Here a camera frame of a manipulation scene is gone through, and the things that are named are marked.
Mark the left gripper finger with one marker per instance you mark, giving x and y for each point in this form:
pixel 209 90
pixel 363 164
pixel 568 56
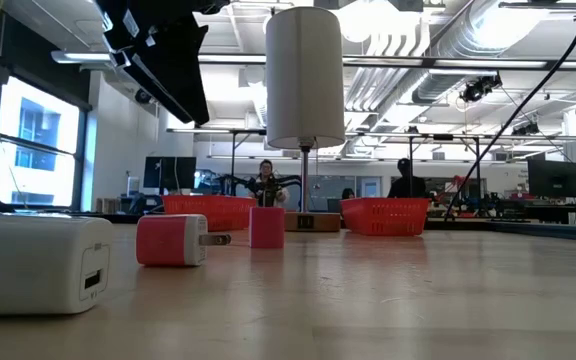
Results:
pixel 183 70
pixel 143 77

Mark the pink and white adapter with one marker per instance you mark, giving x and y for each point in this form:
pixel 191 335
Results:
pixel 168 240

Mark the pink cube wall adapter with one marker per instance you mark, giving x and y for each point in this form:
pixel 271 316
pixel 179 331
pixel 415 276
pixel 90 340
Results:
pixel 267 227

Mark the white USB wall adapter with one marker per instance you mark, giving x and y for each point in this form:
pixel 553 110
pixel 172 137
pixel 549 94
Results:
pixel 28 265

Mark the black background robot arm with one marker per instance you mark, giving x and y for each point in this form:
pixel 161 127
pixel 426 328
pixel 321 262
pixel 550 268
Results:
pixel 290 180
pixel 240 181

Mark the red background robot arm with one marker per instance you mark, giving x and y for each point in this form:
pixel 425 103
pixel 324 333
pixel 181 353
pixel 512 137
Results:
pixel 455 182

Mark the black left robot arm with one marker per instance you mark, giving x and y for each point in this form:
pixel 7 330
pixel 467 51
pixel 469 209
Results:
pixel 213 5

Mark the black computer monitor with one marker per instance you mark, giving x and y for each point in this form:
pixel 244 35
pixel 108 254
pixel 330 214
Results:
pixel 553 177
pixel 168 172

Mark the small white box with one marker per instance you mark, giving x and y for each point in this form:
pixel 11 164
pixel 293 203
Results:
pixel 133 186

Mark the white shade table lamp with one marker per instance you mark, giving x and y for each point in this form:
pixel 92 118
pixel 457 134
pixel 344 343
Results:
pixel 303 75

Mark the dark framed window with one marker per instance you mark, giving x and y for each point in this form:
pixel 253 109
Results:
pixel 38 150

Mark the person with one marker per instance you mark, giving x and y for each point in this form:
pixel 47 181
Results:
pixel 405 187
pixel 266 167
pixel 348 193

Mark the red plastic mesh basket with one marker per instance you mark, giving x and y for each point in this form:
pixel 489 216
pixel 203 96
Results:
pixel 228 210
pixel 383 215

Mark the black beam with light strips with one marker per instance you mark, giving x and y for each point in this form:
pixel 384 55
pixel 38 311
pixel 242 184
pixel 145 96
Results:
pixel 393 61

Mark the black ceiling camera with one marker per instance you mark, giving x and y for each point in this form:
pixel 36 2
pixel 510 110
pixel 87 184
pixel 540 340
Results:
pixel 144 96
pixel 478 90
pixel 525 129

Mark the black background rig frame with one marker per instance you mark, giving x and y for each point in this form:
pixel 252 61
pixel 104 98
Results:
pixel 410 150
pixel 208 130

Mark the glass wall panel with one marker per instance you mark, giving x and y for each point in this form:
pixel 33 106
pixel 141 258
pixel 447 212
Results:
pixel 333 192

